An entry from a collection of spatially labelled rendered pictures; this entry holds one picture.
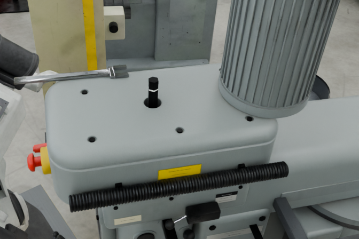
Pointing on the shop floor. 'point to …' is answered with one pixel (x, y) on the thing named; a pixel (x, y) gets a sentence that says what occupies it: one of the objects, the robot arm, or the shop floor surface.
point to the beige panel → (67, 20)
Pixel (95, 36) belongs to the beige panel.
